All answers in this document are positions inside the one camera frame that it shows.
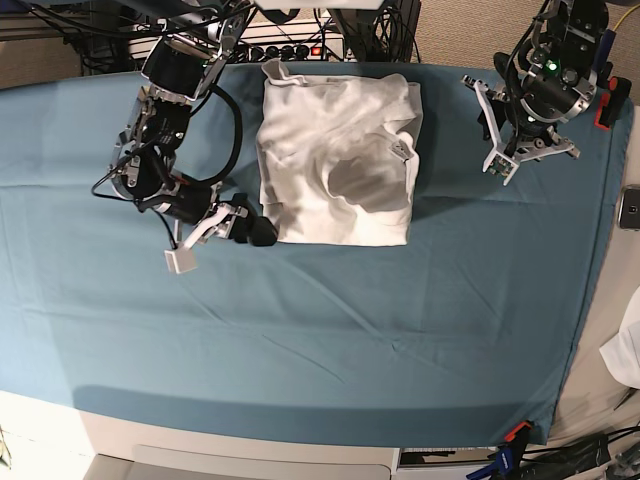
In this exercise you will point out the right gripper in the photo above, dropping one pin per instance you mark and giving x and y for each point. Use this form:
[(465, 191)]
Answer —
[(189, 205)]

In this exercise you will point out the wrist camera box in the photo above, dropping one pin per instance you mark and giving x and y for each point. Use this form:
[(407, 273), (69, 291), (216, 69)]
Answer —
[(500, 165), (180, 260)]

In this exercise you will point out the black orange clamp top right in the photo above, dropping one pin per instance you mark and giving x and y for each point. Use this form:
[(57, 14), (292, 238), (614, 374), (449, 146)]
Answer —
[(612, 101)]

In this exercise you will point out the black orange clamp bottom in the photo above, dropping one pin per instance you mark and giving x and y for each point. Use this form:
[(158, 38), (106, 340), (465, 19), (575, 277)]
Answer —
[(519, 436)]

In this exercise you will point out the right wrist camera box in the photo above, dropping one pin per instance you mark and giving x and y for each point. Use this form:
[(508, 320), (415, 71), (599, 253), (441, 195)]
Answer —
[(180, 260)]

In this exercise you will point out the blue clamp bottom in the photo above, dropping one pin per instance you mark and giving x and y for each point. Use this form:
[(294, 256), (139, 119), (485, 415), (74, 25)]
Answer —
[(505, 462)]

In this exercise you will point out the black power strip red switch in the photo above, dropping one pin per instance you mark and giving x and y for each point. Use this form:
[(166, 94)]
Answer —
[(249, 53)]

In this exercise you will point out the teal table cloth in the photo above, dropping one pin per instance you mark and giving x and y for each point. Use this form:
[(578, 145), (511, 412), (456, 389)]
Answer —
[(449, 341)]

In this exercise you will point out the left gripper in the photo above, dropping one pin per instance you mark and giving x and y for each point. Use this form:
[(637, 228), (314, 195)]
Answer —
[(514, 141)]

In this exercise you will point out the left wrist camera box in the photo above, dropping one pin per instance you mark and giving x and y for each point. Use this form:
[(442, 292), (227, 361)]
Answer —
[(500, 165)]

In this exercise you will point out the black orange clamp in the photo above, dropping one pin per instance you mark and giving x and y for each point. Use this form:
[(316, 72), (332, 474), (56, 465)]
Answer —
[(519, 436), (612, 101)]

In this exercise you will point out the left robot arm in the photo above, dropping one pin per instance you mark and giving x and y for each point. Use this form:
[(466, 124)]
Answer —
[(548, 79)]

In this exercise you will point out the blue black clamp top right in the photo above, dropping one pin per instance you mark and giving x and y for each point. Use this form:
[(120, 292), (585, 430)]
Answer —
[(602, 66)]

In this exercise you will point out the white T-shirt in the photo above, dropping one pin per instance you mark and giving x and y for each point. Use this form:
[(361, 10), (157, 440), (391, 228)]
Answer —
[(337, 157)]

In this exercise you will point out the white cloth right edge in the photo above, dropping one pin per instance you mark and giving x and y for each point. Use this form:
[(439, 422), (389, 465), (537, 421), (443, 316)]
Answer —
[(621, 352)]

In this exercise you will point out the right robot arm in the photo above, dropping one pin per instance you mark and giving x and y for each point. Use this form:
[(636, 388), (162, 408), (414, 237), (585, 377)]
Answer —
[(182, 71)]

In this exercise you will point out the grey device right edge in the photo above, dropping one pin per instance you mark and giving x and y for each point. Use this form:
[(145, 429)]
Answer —
[(629, 208)]

